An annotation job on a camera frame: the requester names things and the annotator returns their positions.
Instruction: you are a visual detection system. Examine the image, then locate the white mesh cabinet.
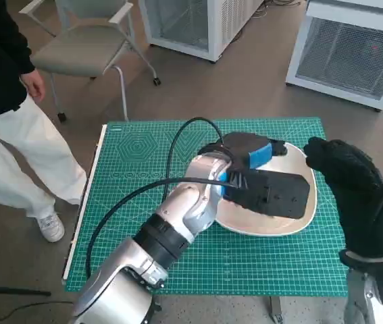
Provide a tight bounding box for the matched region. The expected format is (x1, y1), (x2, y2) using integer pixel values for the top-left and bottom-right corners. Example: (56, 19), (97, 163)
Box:
(284, 0), (383, 113)
(138, 0), (266, 63)

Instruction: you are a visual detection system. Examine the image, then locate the black gloved right hand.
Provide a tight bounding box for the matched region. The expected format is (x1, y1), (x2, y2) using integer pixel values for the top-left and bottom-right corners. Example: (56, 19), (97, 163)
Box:
(303, 136), (383, 259)

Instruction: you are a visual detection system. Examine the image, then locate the thin black floor cable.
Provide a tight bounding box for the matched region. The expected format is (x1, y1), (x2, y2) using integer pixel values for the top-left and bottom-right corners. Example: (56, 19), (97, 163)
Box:
(0, 299), (77, 320)

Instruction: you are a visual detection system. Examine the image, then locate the white square plate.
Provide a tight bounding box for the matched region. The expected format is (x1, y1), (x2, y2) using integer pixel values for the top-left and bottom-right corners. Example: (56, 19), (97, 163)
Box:
(211, 141), (318, 238)

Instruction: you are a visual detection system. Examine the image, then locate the black left hand blue tape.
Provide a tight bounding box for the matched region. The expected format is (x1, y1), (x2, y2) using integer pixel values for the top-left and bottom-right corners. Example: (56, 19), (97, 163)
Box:
(225, 140), (311, 219)

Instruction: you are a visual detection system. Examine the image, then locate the grey chair with white frame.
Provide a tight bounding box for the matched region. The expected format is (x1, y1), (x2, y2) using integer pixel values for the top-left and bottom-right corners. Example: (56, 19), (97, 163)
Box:
(18, 0), (163, 123)

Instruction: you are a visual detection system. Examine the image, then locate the person's hand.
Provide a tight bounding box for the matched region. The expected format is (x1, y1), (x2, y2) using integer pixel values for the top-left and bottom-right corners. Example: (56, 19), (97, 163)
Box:
(20, 69), (47, 103)

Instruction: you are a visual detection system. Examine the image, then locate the green cutting mat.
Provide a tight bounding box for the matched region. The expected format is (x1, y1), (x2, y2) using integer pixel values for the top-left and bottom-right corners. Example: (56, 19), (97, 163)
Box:
(63, 117), (349, 298)

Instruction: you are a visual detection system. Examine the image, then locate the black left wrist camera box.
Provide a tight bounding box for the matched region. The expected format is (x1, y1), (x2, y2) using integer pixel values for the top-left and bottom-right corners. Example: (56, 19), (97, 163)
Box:
(207, 132), (270, 169)

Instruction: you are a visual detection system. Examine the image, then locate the person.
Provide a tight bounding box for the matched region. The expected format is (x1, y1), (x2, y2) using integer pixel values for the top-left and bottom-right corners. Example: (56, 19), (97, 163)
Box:
(0, 0), (88, 244)

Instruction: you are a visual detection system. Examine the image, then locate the grey table leg with castor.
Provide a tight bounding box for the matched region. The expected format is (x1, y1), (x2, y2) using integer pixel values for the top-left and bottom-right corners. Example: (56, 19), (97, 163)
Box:
(267, 296), (284, 324)

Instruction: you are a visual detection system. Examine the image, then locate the black floor stand bar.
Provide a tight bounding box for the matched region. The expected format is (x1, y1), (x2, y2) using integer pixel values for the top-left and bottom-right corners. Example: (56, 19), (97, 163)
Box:
(0, 285), (52, 298)

